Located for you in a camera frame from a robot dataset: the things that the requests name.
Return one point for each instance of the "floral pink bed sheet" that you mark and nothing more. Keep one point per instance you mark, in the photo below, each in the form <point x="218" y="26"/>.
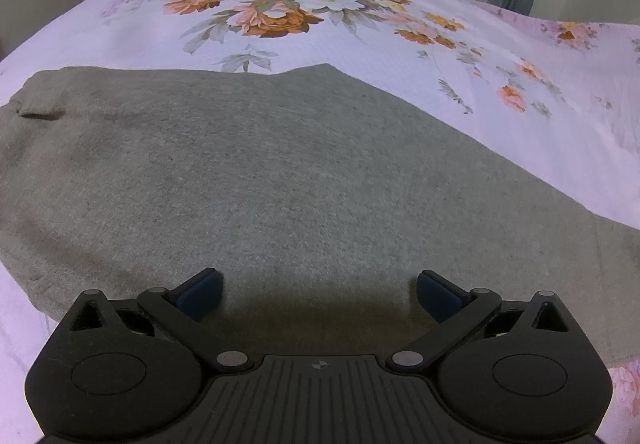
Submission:
<point x="500" y="124"/>

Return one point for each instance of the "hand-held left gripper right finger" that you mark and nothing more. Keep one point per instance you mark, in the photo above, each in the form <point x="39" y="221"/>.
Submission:
<point x="437" y="298"/>

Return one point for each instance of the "grey pants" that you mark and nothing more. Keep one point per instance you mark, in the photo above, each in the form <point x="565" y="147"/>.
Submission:
<point x="280" y="164"/>

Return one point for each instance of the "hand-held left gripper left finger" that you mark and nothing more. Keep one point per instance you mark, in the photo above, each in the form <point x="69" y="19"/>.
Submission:
<point x="202" y="295"/>

